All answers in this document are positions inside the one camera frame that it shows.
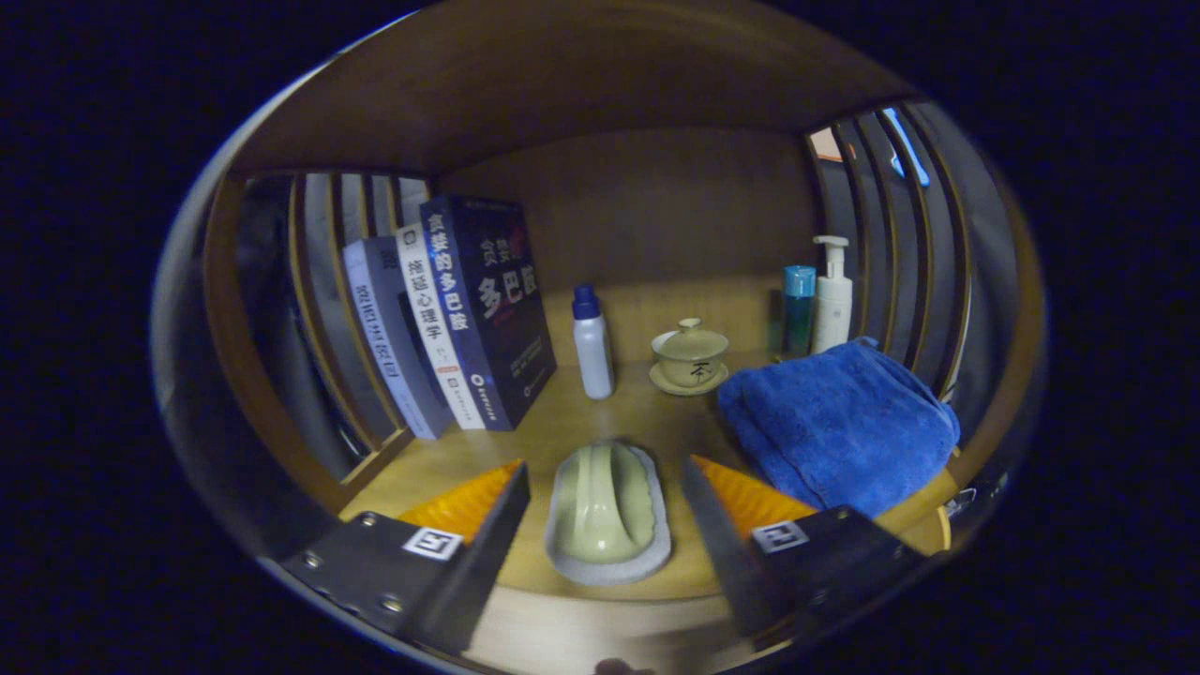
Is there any wooden cabinet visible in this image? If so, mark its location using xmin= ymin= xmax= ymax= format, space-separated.
xmin=202 ymin=0 xmax=1046 ymax=601

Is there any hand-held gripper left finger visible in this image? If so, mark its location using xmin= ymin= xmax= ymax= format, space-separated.
xmin=279 ymin=459 xmax=533 ymax=655

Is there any white bottle blue cap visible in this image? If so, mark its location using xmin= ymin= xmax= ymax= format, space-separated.
xmin=572 ymin=284 xmax=616 ymax=401

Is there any blue towel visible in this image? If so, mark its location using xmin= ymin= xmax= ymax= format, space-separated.
xmin=716 ymin=337 xmax=962 ymax=520

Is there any white pump bottle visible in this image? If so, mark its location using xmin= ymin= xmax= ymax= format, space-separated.
xmin=811 ymin=234 xmax=854 ymax=355

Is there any beige lidded teacup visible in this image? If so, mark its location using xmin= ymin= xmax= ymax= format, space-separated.
xmin=650 ymin=317 xmax=730 ymax=398

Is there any teal bottle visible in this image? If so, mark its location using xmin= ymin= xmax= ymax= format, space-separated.
xmin=784 ymin=265 xmax=817 ymax=359

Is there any dark navy book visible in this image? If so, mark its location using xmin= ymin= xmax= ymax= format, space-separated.
xmin=419 ymin=194 xmax=558 ymax=432

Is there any pale blue book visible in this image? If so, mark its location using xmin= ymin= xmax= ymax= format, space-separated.
xmin=342 ymin=236 xmax=456 ymax=441

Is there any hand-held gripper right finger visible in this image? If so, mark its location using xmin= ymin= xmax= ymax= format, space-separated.
xmin=681 ymin=455 xmax=929 ymax=648

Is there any wooden countertop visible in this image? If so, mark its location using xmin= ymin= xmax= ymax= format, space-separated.
xmin=339 ymin=352 xmax=962 ymax=601

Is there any green scrub brush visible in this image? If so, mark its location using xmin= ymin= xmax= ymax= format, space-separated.
xmin=546 ymin=442 xmax=673 ymax=587

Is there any white book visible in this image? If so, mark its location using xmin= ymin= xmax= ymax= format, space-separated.
xmin=395 ymin=222 xmax=487 ymax=431

